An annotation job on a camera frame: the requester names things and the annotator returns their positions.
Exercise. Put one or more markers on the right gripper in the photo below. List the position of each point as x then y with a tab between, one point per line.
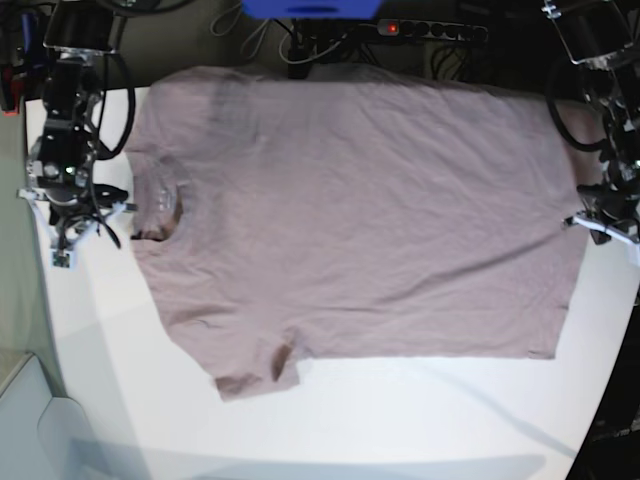
79	213

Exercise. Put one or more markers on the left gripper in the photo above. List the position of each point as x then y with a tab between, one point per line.
611	207

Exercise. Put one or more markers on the mauve pink t-shirt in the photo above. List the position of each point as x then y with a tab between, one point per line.
354	214

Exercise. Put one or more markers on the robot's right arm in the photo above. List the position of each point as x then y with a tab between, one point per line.
60	166

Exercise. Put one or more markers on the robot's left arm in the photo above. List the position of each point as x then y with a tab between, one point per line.
599	43

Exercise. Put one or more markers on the red and black clamp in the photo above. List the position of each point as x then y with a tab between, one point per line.
12	87

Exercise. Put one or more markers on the black power strip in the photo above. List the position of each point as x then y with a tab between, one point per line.
432	30

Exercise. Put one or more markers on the blue box overhead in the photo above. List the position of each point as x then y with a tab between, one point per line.
311	9

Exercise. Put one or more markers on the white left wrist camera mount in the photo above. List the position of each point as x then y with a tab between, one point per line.
583	219

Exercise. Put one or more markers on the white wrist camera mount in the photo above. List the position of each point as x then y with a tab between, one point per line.
583	219
62	253

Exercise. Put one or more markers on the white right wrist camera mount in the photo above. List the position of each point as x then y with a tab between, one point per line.
62	253

